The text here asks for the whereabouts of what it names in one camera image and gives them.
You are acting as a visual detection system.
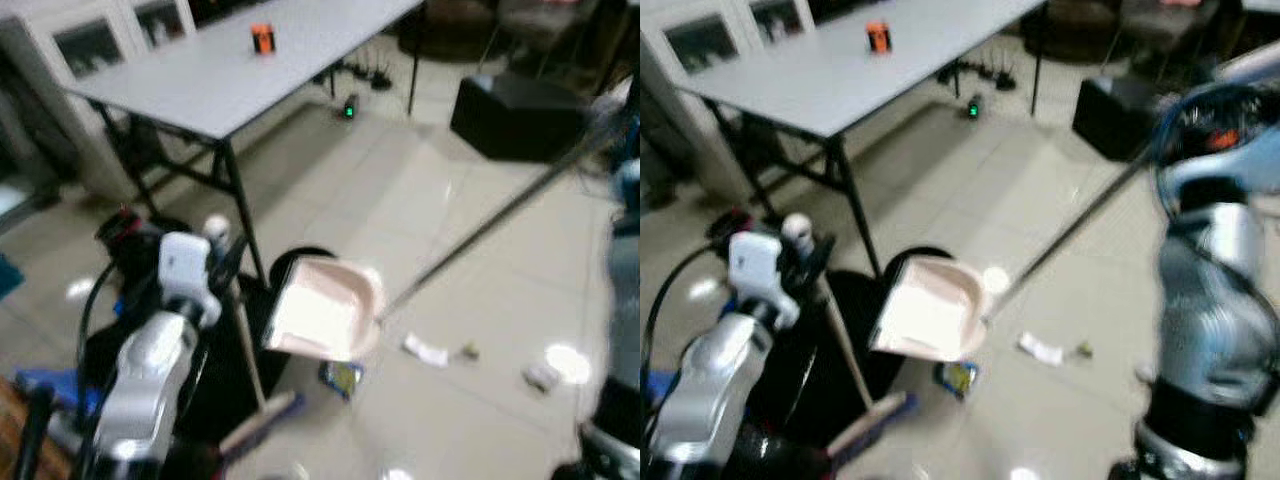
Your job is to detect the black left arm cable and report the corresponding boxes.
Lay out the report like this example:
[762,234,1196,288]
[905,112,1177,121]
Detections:
[644,245,733,421]
[76,258,163,421]

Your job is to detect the flat white paper scrap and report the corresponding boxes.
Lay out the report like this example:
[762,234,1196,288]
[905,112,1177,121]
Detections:
[402,334,450,368]
[1018,332,1065,366]

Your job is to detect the black fabric bag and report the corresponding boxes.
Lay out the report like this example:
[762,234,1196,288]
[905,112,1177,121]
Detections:
[84,208,293,446]
[705,208,891,471]

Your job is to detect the white glass-front cabinet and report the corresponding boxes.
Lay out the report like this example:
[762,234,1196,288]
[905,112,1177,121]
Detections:
[0,0,198,206]
[640,0,813,201]

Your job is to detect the dark sofa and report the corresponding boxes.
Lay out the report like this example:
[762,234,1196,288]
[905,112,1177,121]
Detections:
[1020,0,1226,63]
[398,0,626,66]

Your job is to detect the blue plastic sheet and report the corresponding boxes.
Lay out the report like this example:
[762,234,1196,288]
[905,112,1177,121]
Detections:
[640,370,681,401]
[12,368,101,416]

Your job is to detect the black box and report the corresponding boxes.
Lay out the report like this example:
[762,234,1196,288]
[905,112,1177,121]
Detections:
[1072,77,1169,163]
[449,71,593,163]

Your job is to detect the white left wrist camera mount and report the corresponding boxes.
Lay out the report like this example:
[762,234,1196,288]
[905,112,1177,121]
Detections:
[157,231,217,323]
[727,231,785,327]

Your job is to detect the white folding table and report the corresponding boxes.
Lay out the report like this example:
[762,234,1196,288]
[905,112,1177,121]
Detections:
[673,0,1048,281]
[64,0,428,291]

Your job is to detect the blue yellow snack packet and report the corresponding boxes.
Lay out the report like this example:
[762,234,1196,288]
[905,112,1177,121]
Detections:
[319,361,363,401]
[936,361,979,399]

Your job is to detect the broom with purple bristles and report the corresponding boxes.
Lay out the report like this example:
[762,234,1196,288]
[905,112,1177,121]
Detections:
[782,213,918,463]
[203,214,304,459]

